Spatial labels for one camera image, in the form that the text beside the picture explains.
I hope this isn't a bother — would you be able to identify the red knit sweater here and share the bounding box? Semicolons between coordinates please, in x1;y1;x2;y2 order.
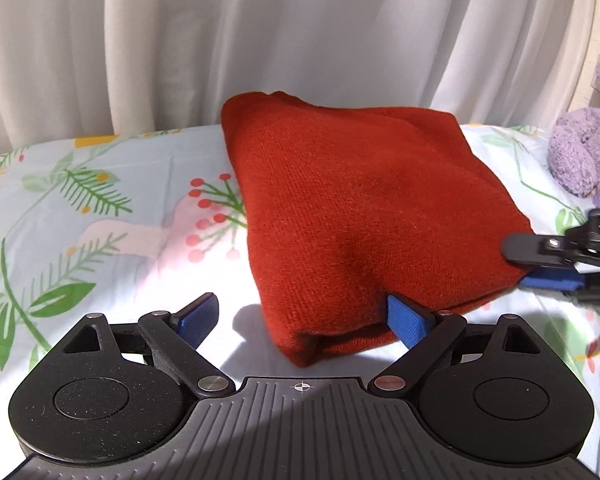
221;92;531;367

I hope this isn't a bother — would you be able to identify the purple plush teddy bear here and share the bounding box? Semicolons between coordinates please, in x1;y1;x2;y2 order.
547;62;600;208

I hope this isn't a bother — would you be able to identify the floral bed sheet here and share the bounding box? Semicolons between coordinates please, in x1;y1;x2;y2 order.
0;124;600;479

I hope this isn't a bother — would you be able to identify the white curtain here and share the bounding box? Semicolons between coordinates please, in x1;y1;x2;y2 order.
0;0;600;153

